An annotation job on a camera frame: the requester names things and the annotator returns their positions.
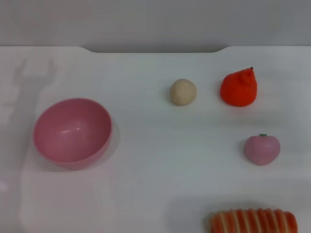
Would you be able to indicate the pink plastic bowl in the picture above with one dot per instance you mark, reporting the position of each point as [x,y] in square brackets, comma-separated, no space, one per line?
[73,136]

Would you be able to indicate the pink toy peach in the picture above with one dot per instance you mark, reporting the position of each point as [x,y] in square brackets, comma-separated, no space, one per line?
[262,150]

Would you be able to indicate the beige round bun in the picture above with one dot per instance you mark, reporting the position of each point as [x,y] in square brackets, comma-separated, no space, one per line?
[183,92]

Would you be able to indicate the red orange toy pear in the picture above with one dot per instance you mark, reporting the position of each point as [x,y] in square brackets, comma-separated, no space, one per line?
[239,91]

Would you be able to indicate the orange white striped toy bread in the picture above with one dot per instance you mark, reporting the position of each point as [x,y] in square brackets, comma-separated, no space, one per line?
[252,222]

